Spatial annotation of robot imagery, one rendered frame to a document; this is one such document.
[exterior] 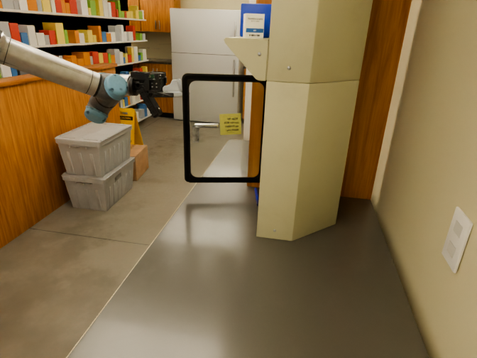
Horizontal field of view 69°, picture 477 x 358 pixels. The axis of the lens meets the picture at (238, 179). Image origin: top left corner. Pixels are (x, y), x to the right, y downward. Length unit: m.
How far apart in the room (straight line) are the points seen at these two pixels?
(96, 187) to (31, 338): 1.40
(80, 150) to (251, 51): 2.41
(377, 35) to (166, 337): 1.09
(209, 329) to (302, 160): 0.50
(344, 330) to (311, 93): 0.57
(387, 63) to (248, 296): 0.88
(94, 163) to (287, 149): 2.37
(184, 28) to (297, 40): 5.25
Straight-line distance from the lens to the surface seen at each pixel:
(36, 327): 2.34
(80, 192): 3.35
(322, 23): 0.94
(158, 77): 1.28
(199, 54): 6.07
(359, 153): 1.38
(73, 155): 3.24
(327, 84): 0.98
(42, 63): 1.18
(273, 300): 0.89
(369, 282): 1.00
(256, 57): 0.94
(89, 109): 1.31
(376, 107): 1.34
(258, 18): 1.03
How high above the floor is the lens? 1.53
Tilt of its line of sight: 23 degrees down
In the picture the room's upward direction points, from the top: 2 degrees clockwise
